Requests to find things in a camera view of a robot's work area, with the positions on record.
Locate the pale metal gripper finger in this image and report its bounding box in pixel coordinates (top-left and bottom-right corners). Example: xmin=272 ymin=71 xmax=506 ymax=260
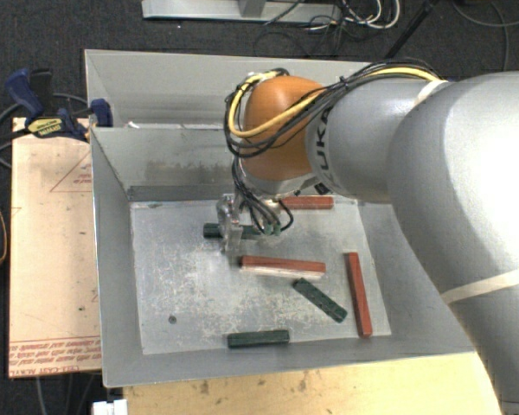
xmin=220 ymin=227 xmax=245 ymax=255
xmin=215 ymin=193 xmax=235 ymax=228

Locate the dark green block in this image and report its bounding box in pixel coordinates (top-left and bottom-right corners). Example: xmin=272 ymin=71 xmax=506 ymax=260
xmin=292 ymin=277 xmax=349 ymax=324
xmin=202 ymin=222 xmax=264 ymax=239
xmin=227 ymin=329 xmax=292 ymax=349

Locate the red-brown flat block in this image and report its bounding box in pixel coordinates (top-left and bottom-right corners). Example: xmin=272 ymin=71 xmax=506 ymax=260
xmin=239 ymin=254 xmax=327 ymax=281
xmin=280 ymin=195 xmax=335 ymax=211
xmin=343 ymin=252 xmax=375 ymax=340

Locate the grey metal bin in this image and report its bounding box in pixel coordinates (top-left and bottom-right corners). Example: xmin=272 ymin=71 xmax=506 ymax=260
xmin=84 ymin=48 xmax=477 ymax=388

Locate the brown cardboard board, red print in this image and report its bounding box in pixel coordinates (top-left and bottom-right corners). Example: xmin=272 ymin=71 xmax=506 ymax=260
xmin=8 ymin=117 xmax=103 ymax=379

